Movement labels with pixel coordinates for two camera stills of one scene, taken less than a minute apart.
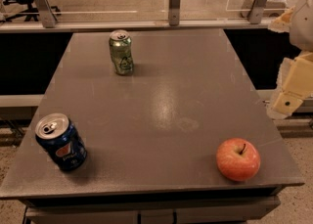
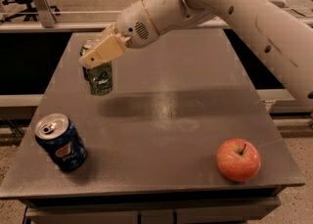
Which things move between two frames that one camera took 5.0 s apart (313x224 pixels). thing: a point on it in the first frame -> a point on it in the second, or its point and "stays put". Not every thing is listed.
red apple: x=238 y=159 stays put
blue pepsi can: x=62 y=141 stays put
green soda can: x=120 y=51 -> x=100 y=78
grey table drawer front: x=239 y=209 stays put
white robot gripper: x=303 y=25 -> x=134 y=23
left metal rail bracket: x=49 y=19 stays put
